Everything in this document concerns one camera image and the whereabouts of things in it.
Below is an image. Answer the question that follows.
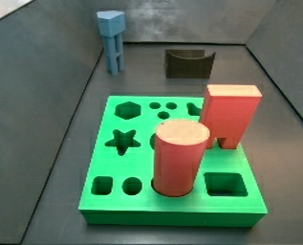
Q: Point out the green shape sorting board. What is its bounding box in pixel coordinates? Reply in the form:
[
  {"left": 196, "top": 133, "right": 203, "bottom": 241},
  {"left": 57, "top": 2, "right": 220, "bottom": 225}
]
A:
[{"left": 77, "top": 96, "right": 267, "bottom": 227}]

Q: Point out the red cylinder block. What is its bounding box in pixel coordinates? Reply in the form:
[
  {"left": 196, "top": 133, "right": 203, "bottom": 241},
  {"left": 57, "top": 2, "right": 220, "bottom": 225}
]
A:
[{"left": 152, "top": 119, "right": 209, "bottom": 197}]

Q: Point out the red rectangular legged block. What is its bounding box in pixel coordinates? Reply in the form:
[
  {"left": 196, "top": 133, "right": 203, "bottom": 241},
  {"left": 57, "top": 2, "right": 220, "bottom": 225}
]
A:
[{"left": 199, "top": 84, "right": 261, "bottom": 149}]

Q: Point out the black curved holder stand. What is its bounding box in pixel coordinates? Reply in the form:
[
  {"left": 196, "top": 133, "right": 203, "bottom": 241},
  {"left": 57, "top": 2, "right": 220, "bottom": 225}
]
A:
[{"left": 165, "top": 49, "right": 216, "bottom": 78}]

